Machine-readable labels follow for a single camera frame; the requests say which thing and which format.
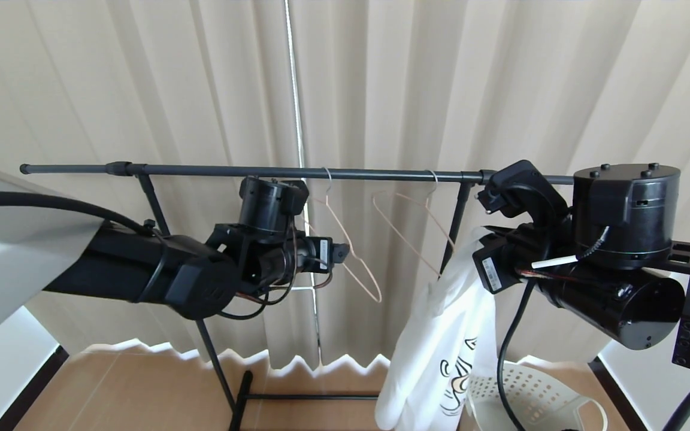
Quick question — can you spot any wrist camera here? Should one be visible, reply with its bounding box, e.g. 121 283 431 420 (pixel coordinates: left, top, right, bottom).
478 159 570 231
285 178 311 216

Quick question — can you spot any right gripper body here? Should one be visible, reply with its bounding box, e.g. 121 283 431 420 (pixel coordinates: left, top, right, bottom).
473 223 688 352

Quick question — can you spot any white printed t-shirt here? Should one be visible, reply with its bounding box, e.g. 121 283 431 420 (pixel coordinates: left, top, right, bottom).
375 226 498 431

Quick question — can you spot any pink clothes hanger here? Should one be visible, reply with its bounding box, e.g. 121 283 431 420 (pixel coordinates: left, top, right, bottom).
303 168 383 305
372 170 457 279

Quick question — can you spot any black clothes rack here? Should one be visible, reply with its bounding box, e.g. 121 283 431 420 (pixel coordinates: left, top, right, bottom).
20 160 574 431

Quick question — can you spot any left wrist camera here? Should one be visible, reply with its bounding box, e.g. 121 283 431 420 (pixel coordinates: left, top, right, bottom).
285 178 311 216

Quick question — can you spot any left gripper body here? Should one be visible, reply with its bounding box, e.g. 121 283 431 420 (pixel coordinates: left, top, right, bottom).
249 235 350 291

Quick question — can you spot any beige curtain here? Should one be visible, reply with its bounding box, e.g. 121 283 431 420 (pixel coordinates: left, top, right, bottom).
0 0 690 369

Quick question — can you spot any white laundry basket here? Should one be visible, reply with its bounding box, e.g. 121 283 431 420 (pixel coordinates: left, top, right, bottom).
465 358 609 431

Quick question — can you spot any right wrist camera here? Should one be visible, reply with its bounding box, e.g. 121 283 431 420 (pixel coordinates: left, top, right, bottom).
478 159 570 231

